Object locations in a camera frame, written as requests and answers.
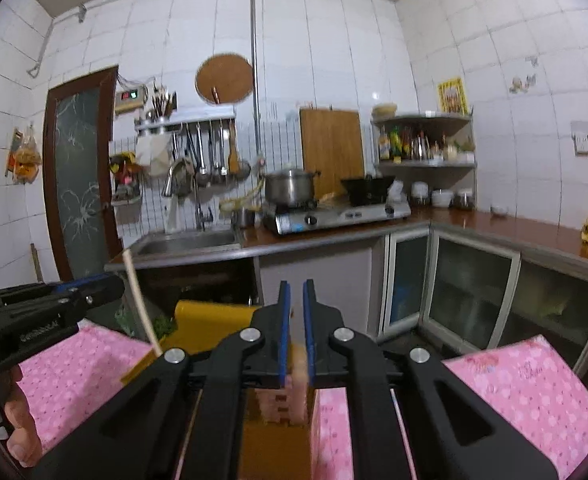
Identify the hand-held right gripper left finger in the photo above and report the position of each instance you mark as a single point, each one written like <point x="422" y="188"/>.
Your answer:
<point x="284" y="340"/>

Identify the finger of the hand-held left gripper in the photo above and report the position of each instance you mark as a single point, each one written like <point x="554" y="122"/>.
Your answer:
<point x="81" y="285"/>
<point x="49" y="306"/>

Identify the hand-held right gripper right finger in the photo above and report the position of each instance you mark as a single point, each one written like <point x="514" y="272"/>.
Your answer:
<point x="309" y="340"/>

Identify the light wooden utensil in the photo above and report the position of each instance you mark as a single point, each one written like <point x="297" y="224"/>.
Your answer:
<point x="298" y="385"/>

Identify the wooden chopstick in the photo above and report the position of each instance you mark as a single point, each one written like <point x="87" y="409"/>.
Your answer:
<point x="139" y="305"/>

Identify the gold utensil holder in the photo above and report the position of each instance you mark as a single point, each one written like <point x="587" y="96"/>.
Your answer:
<point x="209" y="325"/>

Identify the cutlery cup with utensils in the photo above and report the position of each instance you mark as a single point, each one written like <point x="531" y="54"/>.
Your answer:
<point x="161" y="105"/>

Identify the person's left hand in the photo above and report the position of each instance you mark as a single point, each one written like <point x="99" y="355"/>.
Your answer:
<point x="20" y="425"/>

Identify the pink printed tablecloth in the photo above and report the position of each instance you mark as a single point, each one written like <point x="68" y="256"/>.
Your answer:
<point x="74" y="375"/>

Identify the green leafy vegetables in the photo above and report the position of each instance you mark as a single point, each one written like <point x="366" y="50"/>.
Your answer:
<point x="161" y="327"/>

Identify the brown frosted glass door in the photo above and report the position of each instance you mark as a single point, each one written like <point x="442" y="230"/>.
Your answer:
<point x="76" y="170"/>

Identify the stainless steel sink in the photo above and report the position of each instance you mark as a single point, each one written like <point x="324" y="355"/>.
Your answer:
<point x="189" y="242"/>

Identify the steel gas stove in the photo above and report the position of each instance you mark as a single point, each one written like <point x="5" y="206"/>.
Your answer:
<point x="339" y="217"/>

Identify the small steel pot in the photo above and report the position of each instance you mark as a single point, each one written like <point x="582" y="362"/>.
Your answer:
<point x="243" y="218"/>

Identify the hanging bag with oranges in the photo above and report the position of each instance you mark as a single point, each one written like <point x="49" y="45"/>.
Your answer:
<point x="24" y="157"/>

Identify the steel faucet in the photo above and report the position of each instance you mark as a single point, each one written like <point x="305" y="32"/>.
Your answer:
<point x="203" y="210"/>

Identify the metal strainer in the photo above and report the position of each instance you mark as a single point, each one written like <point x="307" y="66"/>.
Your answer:
<point x="179" y="177"/>

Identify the white plastic bag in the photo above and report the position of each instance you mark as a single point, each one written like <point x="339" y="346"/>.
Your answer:
<point x="153" y="155"/>

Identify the large steel pot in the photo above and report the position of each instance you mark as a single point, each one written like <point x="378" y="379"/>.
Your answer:
<point x="289" y="187"/>

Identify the black wok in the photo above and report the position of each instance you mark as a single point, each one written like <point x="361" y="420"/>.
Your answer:
<point x="369" y="190"/>

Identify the steel ladle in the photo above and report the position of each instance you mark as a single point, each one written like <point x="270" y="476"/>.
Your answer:
<point x="201" y="170"/>

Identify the glass door kitchen cabinet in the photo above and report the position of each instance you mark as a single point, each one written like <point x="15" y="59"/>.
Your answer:
<point x="469" y="285"/>

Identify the hanging ladles row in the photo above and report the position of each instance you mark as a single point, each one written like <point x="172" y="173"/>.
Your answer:
<point x="219" y="165"/>

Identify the wooden spatula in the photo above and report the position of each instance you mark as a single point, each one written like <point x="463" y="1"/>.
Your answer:
<point x="233" y="152"/>

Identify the wooden cutting board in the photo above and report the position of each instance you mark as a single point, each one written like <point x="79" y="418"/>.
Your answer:
<point x="331" y="145"/>

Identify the glass jar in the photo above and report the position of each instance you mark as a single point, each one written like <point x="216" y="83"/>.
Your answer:
<point x="464" y="200"/>

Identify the grey corner shelf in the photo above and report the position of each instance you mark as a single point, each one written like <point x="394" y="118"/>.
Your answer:
<point x="424" y="164"/>

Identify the row of condiment bottles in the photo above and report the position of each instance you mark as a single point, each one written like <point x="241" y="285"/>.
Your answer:
<point x="414" y="146"/>

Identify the beige bowl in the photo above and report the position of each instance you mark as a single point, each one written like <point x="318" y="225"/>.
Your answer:
<point x="385" y="110"/>

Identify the round woven board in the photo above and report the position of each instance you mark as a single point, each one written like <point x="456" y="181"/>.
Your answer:
<point x="224" y="77"/>

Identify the vertical metal pipe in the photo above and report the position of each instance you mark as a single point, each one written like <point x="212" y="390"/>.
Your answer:
<point x="254" y="60"/>

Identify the wall basket with items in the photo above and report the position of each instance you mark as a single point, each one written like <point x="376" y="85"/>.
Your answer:
<point x="125" y="182"/>

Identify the beige wall controller box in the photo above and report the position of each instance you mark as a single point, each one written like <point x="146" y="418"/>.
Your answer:
<point x="130" y="100"/>

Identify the metal wall utensil rack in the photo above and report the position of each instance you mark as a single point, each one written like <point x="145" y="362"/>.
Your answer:
<point x="184" y="120"/>

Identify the white wall conduit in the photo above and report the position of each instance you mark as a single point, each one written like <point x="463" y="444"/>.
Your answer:
<point x="44" y="45"/>

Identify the yellow wall poster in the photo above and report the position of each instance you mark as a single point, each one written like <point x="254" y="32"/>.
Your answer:
<point x="452" y="96"/>

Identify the wall sticker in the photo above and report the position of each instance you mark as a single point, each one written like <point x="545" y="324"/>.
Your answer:
<point x="521" y="83"/>

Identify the white wall socket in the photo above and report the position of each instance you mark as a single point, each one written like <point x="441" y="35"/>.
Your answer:
<point x="581" y="137"/>

